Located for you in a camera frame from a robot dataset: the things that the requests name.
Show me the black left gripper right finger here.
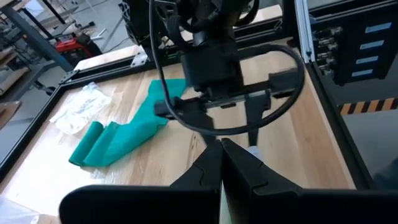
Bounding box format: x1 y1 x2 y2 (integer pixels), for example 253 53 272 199
221 138 398 224

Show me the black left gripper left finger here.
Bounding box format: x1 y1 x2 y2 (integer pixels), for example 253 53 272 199
58 139 223 224

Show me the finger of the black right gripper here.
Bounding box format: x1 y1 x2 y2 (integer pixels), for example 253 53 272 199
244 92 271 147
182 106 219 145

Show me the teal elastic bandage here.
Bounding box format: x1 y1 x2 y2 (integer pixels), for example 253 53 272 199
68 78 189 168

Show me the crumpled clear plastic bag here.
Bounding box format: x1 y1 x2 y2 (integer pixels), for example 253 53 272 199
49 82 113 136

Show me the red and black crate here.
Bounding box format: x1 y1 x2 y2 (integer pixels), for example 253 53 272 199
54 32 103 67

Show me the grey cart leg with caster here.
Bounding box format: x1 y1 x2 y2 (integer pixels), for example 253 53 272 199
0 5 75 73

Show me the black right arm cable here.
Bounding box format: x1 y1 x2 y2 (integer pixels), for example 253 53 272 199
148 0 306 136

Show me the silver frame bracket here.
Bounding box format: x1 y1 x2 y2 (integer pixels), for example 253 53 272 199
130 52 149 68

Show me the silver aluminium post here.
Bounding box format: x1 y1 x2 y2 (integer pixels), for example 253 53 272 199
294 0 313 65

